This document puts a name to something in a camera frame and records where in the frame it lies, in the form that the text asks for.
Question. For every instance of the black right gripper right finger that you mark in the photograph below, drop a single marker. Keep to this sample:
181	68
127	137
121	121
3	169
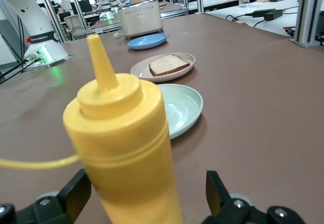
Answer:
217	196

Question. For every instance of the grey office chair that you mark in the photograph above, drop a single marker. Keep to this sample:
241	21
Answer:
74	26

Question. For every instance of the pale green plate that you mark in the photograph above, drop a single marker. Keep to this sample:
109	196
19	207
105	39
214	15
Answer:
184	107

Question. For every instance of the red clip lead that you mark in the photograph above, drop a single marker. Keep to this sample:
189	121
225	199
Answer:
289	30

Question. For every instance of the person in white shirt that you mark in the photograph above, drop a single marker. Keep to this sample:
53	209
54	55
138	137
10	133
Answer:
66	4

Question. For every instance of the beige plate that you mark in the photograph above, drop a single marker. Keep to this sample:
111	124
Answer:
141	69

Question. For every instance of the yellow squeeze bottle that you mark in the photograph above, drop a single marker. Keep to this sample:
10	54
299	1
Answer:
121	145

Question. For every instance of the black power adapter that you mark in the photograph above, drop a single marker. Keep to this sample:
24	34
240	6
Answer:
268	14

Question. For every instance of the cream chrome toaster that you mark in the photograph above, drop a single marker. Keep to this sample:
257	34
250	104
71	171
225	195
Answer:
140	19

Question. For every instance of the blue plate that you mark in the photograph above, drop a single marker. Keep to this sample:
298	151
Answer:
146	42

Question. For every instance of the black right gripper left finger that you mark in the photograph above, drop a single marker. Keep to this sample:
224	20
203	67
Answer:
76	192

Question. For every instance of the aluminium camera post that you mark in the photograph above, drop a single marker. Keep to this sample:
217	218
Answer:
307	11

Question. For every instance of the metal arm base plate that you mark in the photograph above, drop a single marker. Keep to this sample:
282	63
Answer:
60	58

